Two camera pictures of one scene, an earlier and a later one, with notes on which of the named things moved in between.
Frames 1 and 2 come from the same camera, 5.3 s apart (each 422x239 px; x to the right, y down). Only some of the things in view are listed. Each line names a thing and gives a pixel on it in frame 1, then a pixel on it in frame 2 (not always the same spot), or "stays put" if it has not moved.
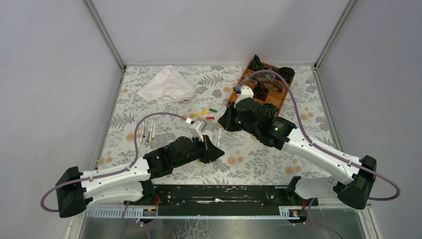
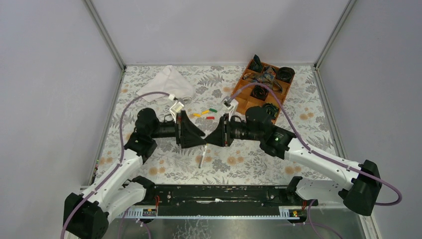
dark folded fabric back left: (256, 64) stays put
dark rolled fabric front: (271, 109) stays put
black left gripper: (204, 150) to (178, 132)
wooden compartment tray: (271, 84) stays put
